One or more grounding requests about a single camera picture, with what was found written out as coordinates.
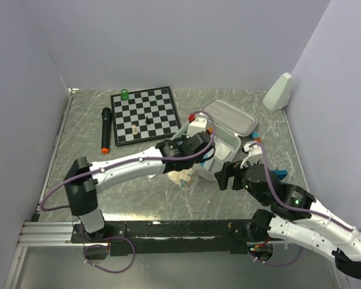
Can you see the green toy padlock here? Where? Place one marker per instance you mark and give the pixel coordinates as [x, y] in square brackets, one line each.
[124, 94]

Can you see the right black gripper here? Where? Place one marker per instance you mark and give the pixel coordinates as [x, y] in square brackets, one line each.
[228, 170]

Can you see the white wedge device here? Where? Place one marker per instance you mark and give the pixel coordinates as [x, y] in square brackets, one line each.
[279, 94]

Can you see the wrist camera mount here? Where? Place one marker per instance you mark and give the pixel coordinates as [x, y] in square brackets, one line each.
[253, 154]
[197, 123]

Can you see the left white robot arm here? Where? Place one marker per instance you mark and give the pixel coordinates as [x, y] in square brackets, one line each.
[85, 181]

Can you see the black white chessboard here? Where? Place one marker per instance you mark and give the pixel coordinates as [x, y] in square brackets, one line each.
[157, 104]

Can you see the black wireless microphone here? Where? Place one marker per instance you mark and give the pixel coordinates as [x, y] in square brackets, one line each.
[106, 130]

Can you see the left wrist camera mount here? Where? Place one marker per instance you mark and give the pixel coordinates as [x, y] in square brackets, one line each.
[197, 123]

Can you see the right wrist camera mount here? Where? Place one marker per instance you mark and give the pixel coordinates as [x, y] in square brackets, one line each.
[253, 154]

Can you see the blue wooden block toy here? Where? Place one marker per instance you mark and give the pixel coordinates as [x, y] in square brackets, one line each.
[281, 173]

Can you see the cream chess piece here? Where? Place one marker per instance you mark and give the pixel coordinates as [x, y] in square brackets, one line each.
[135, 130]

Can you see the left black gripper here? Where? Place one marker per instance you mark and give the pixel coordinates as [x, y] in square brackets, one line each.
[185, 138]

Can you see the blue orange grey block toy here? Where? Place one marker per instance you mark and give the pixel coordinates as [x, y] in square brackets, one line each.
[256, 137]

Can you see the white medicine kit case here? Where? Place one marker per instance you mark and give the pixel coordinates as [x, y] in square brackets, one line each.
[231, 124]

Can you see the cream gloves packet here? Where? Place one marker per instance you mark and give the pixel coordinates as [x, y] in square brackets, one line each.
[182, 178]

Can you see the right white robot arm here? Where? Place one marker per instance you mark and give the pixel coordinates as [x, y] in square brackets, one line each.
[295, 216]

